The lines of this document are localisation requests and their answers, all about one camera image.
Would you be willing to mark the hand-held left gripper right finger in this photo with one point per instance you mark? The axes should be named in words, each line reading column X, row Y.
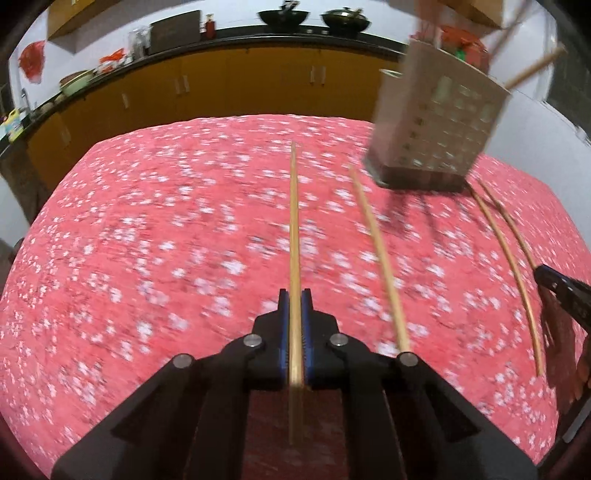
column 308, row 332

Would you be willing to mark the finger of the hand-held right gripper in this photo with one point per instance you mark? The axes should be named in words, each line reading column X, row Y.
column 570, row 295

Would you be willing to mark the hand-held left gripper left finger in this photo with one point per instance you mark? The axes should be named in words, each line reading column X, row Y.
column 284, row 332

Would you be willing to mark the wooden chopstick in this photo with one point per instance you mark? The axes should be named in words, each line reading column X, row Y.
column 294, row 230
column 512, row 264
column 504, row 213
column 508, row 28
column 533, row 70
column 383, row 258

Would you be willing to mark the beige perforated utensil holder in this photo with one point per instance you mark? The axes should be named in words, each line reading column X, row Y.
column 434, row 124

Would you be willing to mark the red floral tablecloth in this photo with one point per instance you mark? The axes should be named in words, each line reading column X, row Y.
column 161, row 254

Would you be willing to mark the large barred window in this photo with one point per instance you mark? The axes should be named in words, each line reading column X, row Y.
column 575, row 78

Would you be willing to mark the wooden base cabinets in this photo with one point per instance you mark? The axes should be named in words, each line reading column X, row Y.
column 231, row 87

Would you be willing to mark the red bag over jugs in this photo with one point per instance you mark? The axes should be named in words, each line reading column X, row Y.
column 464, row 38

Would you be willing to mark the black kitchen countertop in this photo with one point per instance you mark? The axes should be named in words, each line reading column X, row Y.
column 184, row 46

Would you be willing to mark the red bottle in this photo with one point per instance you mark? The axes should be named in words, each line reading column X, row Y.
column 211, row 28

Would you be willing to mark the black wok with lid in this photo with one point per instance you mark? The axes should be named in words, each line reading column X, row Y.
column 345, row 21

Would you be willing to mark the dark cutting board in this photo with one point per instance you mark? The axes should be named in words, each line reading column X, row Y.
column 176, row 31

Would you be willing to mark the red plastic bag on counter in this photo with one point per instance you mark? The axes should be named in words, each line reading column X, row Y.
column 112, row 61

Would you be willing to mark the clear plastic container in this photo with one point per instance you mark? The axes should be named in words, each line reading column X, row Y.
column 140, row 42

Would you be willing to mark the green basin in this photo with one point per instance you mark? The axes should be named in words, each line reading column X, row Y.
column 77, row 83

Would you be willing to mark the yellow bottle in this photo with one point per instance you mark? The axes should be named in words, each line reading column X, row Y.
column 12, row 123

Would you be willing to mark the red plastic bag on wall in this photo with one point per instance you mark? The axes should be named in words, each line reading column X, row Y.
column 32, row 60

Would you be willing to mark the wooden wall cabinets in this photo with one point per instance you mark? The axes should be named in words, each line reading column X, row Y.
column 78, row 16

